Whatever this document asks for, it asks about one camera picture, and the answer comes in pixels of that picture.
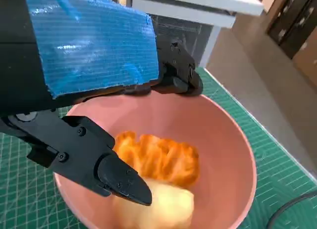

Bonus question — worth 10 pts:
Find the round toy bread bun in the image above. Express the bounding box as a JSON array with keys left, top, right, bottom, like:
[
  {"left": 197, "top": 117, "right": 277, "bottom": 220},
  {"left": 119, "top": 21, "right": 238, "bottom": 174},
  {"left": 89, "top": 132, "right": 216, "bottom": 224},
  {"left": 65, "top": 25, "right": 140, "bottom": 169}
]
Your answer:
[{"left": 108, "top": 178, "right": 195, "bottom": 229}]

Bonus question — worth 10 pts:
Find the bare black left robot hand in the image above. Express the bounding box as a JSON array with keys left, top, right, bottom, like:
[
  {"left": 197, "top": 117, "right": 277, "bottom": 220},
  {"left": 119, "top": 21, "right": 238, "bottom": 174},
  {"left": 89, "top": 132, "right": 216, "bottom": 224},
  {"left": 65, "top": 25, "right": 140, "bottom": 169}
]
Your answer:
[{"left": 0, "top": 0, "right": 204, "bottom": 206}]

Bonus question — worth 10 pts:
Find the green cutting mat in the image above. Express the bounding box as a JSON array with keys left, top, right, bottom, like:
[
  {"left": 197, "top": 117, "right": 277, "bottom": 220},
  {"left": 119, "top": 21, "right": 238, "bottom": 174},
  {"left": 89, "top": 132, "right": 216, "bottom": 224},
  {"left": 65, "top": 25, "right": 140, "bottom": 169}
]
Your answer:
[{"left": 0, "top": 67, "right": 317, "bottom": 229}]

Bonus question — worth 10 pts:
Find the pink bowl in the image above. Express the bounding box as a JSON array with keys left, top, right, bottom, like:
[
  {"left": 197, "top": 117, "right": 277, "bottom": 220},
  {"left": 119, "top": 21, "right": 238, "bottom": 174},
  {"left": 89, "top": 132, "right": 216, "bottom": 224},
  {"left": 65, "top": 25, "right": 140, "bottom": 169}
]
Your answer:
[{"left": 53, "top": 87, "right": 258, "bottom": 229}]

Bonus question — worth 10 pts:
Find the oblong braided toy bread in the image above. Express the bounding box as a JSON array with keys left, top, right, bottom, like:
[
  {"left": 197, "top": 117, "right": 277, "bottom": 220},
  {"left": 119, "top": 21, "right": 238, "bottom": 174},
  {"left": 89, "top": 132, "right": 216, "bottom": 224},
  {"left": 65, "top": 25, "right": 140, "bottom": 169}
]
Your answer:
[{"left": 113, "top": 131, "right": 201, "bottom": 189}]

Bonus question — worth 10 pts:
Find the large white mesh cabinet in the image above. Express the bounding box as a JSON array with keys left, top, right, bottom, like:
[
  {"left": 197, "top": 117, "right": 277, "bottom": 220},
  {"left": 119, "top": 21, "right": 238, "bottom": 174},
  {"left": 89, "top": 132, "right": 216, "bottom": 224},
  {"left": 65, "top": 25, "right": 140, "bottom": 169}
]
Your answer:
[{"left": 120, "top": 0, "right": 264, "bottom": 69}]

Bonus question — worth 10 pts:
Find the dark brown drawer cabinet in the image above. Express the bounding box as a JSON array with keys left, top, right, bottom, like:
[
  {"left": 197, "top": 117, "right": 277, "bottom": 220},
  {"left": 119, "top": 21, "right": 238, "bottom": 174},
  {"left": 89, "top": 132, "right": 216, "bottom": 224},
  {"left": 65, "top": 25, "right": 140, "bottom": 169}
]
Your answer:
[{"left": 266, "top": 0, "right": 317, "bottom": 60}]

